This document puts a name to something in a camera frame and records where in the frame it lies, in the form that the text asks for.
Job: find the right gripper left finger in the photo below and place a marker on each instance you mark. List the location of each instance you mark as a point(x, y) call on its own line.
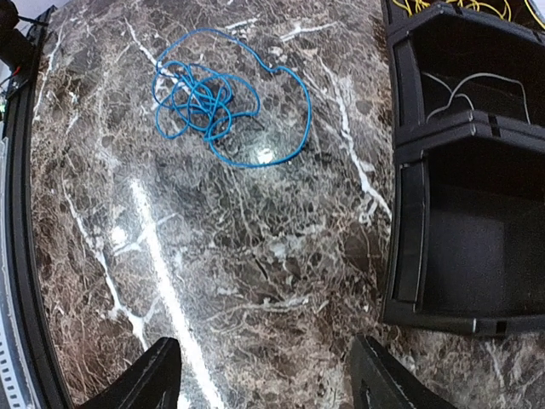
point(153, 381)

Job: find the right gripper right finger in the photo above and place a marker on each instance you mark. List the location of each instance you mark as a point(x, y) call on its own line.
point(378, 380)

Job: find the black front rail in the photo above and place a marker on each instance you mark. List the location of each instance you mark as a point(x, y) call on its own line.
point(43, 372)

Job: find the black three-compartment bin tray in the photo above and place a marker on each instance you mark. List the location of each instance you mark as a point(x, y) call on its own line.
point(467, 246)

